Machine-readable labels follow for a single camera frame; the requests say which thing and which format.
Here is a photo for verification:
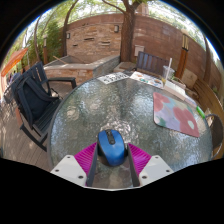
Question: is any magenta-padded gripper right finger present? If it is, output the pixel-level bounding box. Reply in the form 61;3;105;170
125;142;175;188

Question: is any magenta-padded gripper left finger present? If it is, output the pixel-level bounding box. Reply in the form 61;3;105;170
50;142;99;188

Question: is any blue and black computer mouse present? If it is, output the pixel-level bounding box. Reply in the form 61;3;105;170
97;129;129;167

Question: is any floral print mouse pad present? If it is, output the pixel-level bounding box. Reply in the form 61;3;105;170
152;91;201;138

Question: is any grey wicker metal chair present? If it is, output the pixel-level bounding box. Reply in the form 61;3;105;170
205;113;224;160

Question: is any black slatted patio chair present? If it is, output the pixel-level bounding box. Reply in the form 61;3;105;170
10;61;78;153

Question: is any open white book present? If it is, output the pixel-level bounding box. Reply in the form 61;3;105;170
163;79;188;102

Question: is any colourful open magazine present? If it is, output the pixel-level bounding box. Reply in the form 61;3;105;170
129;70;165;90

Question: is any curved wooden bench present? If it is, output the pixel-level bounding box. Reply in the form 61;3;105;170
193;78;224;118

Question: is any clear plastic cup with straw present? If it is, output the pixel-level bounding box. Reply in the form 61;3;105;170
162;57;176;88

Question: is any pale stone slab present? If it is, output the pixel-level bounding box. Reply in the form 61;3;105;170
181;68;198;89

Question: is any white license plate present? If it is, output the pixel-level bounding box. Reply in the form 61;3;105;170
97;72;130;85

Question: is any stone raised garden bed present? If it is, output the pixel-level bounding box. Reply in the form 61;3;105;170
43;54;121;86

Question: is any dark wooden slatted chair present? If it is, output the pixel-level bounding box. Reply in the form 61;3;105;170
135;50;171;78

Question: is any slender straight tree trunk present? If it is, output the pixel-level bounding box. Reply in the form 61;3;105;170
202;33;214;84

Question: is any grey utility box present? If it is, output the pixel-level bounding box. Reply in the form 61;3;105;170
133;44;146;58

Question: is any orange patio umbrella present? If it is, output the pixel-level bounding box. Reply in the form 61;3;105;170
0;47;29;78

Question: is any thin curved tree trunk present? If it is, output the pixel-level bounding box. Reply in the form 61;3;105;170
61;0;80;58

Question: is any thick tree trunk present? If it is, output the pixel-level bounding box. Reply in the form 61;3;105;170
101;0;148;63

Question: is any wooden garden lamp post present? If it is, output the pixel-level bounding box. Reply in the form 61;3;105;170
175;28;190;80

